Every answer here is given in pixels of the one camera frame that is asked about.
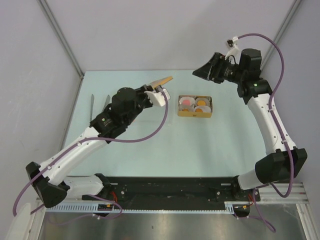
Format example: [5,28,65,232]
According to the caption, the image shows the purple cable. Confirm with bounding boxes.
[12,88,170,221]
[236,33,295,232]

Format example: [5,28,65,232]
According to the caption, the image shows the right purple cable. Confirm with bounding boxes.
[236,33,295,232]

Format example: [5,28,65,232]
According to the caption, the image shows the aluminium frame post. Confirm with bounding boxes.
[254,0,304,70]
[37,0,84,79]

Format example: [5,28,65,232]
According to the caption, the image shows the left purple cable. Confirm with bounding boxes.
[12,88,170,221]

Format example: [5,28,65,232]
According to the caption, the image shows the pink sandwich cookie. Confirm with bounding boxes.
[182,99,191,106]

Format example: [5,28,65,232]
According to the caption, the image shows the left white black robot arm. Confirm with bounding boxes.
[26,85,170,208]

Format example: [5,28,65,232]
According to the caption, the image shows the left aluminium frame post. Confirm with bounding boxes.
[37,0,84,79]

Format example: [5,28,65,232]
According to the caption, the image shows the white paper cup back right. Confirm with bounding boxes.
[195,97,210,107]

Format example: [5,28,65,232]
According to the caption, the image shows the white paper cup front left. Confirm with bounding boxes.
[178,105,194,114]

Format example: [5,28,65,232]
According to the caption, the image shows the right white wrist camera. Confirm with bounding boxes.
[225,36,241,59]

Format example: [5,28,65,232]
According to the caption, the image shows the metal tongs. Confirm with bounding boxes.
[89,94,111,122]

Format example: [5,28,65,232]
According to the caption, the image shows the silver tin lid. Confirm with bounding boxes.
[149,76,173,89]

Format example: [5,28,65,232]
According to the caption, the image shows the orange round waffle cookie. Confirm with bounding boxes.
[195,108,203,113]

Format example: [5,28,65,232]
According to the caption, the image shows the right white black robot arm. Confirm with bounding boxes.
[192,48,308,201]

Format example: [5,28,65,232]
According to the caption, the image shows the white paper cup back left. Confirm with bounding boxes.
[179,96,195,106]

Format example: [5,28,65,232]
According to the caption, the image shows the right aluminium frame post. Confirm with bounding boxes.
[254,0,304,70]

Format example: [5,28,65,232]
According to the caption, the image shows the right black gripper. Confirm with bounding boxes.
[192,52,245,85]

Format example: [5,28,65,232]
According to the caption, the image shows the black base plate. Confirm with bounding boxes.
[95,174,259,202]

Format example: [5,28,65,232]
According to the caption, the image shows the white slotted cable duct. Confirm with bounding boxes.
[46,202,251,215]

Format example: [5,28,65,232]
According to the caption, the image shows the aluminium rail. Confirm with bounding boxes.
[36,182,308,203]

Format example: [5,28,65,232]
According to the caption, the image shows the gold cookie tin box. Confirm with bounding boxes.
[177,95,214,118]

